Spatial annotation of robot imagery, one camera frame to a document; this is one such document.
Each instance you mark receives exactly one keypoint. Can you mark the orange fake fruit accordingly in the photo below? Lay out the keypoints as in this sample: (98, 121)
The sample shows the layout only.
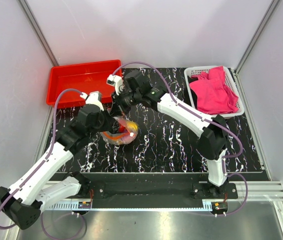
(115, 139)

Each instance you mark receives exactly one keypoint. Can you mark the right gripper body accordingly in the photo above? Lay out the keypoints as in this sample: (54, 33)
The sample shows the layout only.
(125, 100)

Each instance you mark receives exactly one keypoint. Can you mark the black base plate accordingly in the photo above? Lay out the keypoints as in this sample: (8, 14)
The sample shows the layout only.
(156, 191)

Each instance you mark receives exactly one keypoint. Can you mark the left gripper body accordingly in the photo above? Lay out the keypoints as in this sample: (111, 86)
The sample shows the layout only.
(106, 125)

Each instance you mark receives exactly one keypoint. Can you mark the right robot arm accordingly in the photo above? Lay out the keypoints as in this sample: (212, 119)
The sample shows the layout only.
(135, 89)

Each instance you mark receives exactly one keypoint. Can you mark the red fake fruit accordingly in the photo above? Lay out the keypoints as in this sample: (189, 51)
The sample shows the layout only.
(122, 129)

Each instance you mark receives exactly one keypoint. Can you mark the clear zip top bag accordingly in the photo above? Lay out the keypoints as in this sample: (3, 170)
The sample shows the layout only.
(122, 120)

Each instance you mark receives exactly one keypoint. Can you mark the pink fake fruit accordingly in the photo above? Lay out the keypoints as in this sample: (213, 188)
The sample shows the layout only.
(126, 138)

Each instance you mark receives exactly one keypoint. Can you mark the white plastic basket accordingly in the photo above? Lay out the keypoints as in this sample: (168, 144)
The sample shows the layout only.
(229, 81)

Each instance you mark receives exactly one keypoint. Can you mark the red plastic bin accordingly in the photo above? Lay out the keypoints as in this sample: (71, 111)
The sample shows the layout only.
(85, 77)

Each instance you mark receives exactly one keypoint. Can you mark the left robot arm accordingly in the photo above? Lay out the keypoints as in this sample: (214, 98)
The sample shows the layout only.
(25, 200)

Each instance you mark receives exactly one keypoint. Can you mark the yellow fake lemon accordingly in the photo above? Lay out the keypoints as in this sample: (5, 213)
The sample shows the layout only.
(132, 127)

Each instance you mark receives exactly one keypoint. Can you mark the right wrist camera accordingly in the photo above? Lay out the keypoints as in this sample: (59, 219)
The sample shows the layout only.
(116, 82)

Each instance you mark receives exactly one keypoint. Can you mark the pink cloth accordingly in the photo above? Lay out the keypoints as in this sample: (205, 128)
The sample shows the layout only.
(213, 95)

